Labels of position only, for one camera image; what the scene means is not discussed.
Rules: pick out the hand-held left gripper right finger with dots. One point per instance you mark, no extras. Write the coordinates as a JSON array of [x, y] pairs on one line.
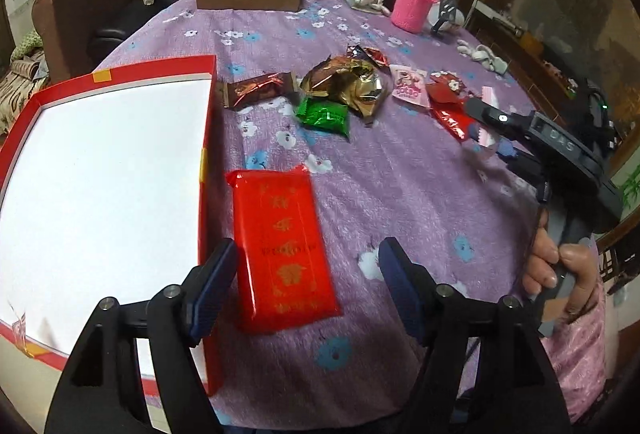
[[400, 286]]

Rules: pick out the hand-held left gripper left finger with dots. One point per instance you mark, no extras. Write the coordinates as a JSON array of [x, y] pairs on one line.
[[212, 290]]

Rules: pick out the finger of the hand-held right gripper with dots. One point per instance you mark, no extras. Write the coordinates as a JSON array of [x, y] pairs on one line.
[[500, 117], [527, 166]]

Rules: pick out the plain red snack packet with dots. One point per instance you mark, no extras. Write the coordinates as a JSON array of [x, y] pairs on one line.
[[452, 121]]

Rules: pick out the red white-patterned snack packet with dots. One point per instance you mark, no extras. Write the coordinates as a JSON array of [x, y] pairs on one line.
[[447, 86]]

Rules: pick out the red gold-printed packet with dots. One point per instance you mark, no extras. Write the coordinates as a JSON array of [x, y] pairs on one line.
[[282, 244]]

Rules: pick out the large red and white box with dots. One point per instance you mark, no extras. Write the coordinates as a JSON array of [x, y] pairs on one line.
[[100, 174]]

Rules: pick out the green snack packet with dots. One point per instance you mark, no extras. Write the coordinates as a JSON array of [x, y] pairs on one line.
[[322, 116]]

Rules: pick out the brown snack packet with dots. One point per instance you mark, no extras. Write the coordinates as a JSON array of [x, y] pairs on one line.
[[260, 89]]

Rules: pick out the person's right forearm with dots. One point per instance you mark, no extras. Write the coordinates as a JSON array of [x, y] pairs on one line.
[[580, 364]]

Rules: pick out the person's right hand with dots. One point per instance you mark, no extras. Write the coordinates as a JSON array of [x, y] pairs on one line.
[[580, 279]]

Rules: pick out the pink white strip packet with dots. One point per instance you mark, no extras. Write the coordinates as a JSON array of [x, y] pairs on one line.
[[491, 96]]

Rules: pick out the black device with green light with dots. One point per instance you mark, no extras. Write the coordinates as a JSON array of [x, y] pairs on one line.
[[595, 113]]

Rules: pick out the white crumpled cloth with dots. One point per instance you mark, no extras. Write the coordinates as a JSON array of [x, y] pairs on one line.
[[482, 55]]

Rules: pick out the purple floral tablecloth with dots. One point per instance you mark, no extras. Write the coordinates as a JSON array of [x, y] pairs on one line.
[[400, 194]]

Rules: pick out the pink snack packet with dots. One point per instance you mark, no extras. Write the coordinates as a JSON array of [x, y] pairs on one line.
[[410, 84]]

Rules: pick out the black and white gadget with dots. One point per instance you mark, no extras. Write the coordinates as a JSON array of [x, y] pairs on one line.
[[445, 16]]

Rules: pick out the small red gold candy packet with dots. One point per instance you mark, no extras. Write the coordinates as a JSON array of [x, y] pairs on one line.
[[367, 55]]

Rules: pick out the crumpled gold snack packet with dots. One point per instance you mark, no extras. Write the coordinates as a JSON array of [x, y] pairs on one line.
[[345, 81]]

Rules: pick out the printed blanket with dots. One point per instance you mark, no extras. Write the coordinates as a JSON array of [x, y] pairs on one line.
[[22, 78]]

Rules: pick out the brown armchair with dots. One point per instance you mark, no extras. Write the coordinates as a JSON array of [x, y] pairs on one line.
[[75, 8]]

